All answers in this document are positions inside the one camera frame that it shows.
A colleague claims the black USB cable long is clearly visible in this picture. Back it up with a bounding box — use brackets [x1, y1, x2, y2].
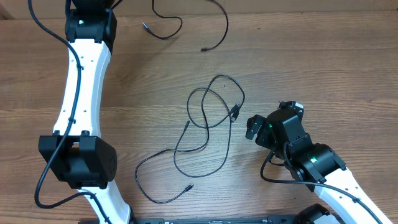
[173, 74, 246, 179]

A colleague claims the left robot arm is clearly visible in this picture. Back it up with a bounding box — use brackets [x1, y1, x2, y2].
[34, 0, 136, 223]

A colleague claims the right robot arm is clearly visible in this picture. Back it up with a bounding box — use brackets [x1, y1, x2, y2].
[246, 101, 390, 223]

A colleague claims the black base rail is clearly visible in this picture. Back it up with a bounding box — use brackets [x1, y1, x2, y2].
[77, 203, 343, 224]

